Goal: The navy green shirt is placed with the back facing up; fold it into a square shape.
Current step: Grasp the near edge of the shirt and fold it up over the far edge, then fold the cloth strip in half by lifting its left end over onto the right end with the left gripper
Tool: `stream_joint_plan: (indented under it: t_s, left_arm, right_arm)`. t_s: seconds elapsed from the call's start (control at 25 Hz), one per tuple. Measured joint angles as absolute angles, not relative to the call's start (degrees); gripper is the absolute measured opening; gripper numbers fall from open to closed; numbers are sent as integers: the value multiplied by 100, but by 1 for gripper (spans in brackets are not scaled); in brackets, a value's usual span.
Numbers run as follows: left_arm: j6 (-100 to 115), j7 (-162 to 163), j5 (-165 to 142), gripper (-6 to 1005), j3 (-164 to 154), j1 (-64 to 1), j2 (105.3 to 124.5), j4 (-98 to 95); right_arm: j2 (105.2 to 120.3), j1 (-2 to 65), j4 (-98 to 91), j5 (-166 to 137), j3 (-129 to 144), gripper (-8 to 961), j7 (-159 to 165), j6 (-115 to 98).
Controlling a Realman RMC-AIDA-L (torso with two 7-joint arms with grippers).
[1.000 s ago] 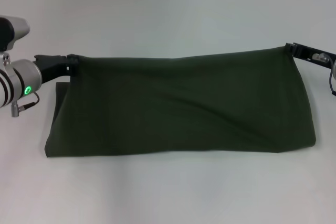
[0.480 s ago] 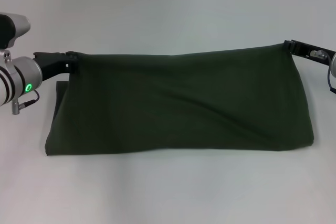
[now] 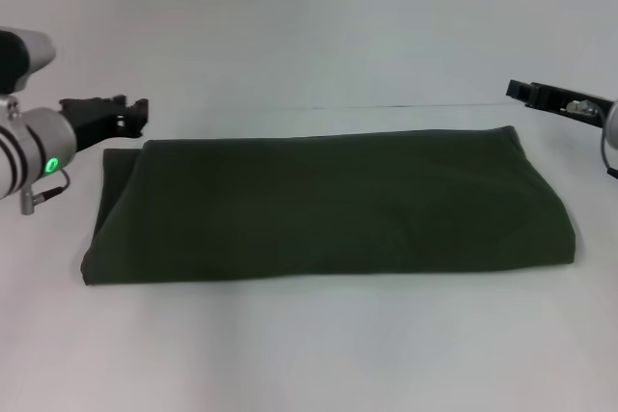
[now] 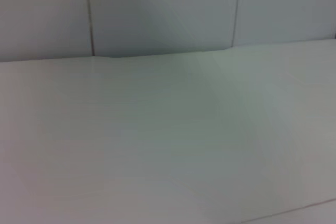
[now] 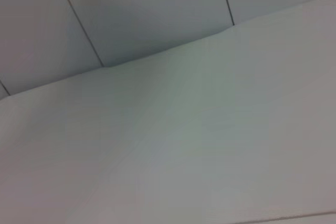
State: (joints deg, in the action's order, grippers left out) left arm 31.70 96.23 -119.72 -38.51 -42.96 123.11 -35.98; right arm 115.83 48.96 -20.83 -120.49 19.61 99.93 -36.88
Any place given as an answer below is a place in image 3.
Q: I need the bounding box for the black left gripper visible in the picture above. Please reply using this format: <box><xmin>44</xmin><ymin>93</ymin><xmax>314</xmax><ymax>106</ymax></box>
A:
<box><xmin>58</xmin><ymin>93</ymin><xmax>152</xmax><ymax>153</ymax></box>

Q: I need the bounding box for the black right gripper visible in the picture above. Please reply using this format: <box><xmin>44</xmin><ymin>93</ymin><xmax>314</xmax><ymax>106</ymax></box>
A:
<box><xmin>504</xmin><ymin>77</ymin><xmax>613</xmax><ymax>120</ymax></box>

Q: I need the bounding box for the dark green t-shirt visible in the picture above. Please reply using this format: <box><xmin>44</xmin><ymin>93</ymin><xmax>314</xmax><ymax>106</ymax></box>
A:
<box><xmin>79</xmin><ymin>125</ymin><xmax>579</xmax><ymax>288</ymax></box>

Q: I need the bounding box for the right gripper cable with connector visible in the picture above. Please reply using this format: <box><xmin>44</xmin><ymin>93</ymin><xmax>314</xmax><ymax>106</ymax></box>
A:
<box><xmin>565</xmin><ymin>99</ymin><xmax>618</xmax><ymax>178</ymax></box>

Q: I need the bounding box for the gripper cable with connector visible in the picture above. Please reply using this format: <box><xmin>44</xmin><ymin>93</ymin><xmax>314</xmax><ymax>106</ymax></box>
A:
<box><xmin>18</xmin><ymin>169</ymin><xmax>73</xmax><ymax>217</ymax></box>
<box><xmin>565</xmin><ymin>99</ymin><xmax>618</xmax><ymax>178</ymax></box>

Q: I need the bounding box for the left gripper cable with connector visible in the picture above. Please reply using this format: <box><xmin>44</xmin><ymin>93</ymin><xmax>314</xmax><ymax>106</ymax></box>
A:
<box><xmin>18</xmin><ymin>169</ymin><xmax>73</xmax><ymax>217</ymax></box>

